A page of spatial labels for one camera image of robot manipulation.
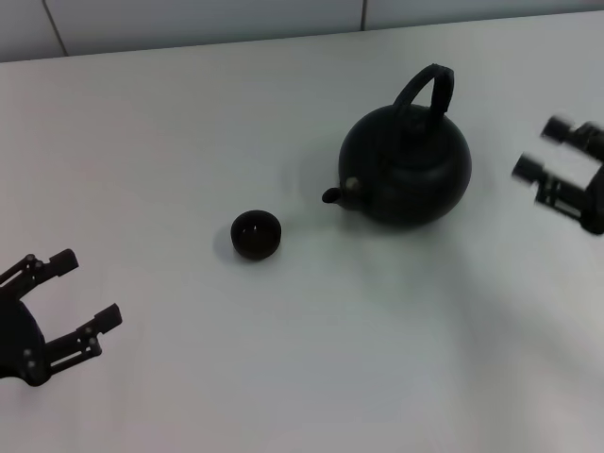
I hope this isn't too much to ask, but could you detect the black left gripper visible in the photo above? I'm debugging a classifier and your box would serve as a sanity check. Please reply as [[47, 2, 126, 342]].
[[0, 248, 125, 388]]

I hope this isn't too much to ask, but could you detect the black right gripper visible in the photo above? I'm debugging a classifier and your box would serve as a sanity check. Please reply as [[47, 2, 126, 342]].
[[511, 114, 604, 236]]

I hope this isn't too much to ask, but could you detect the black round teapot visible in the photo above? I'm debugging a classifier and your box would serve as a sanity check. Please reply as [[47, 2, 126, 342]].
[[321, 63, 474, 232]]

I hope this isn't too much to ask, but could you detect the small black teacup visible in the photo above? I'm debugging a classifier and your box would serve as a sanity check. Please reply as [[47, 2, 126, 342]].
[[230, 209, 283, 260]]

